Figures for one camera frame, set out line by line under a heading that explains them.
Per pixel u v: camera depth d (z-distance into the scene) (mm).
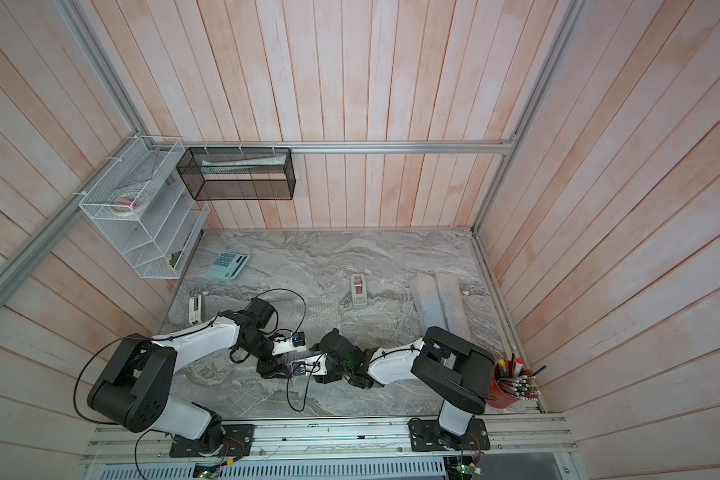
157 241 779
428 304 926
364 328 936
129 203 745
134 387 435
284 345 778
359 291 981
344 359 671
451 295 949
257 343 743
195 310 950
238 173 900
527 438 750
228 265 1073
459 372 462
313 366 724
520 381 658
